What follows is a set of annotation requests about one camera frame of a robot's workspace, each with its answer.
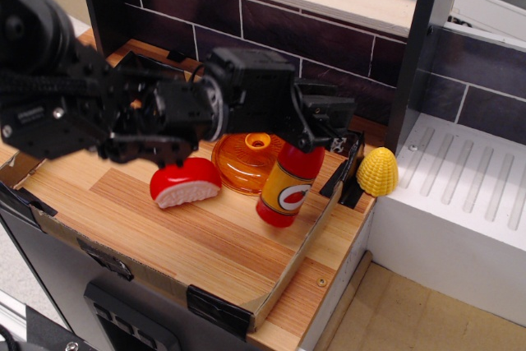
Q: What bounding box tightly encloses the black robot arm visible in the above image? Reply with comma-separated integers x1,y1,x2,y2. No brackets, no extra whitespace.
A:
1,0,356,168

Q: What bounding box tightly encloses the red hot sauce bottle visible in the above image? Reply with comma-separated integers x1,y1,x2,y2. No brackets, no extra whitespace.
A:
256,143,325,228

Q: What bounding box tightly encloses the orange transparent pot lid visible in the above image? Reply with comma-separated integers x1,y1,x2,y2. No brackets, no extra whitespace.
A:
211,132,284,196

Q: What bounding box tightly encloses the red white toy sushi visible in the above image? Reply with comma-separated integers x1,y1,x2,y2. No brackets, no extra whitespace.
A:
150,158,222,209

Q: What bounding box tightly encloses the cardboard fence with black tape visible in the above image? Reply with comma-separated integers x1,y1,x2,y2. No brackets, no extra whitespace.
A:
1,145,375,350

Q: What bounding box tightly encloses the yellow toy corn piece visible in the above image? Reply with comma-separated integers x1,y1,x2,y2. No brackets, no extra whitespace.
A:
356,147,399,197

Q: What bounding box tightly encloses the black vertical post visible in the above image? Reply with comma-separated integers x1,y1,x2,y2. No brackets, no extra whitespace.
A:
385,0,454,154

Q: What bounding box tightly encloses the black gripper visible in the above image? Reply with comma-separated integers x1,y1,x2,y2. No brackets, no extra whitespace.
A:
155,48,356,152

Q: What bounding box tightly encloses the white dish drainer sink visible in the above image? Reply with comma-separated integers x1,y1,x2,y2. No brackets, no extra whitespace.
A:
367,114,525,325

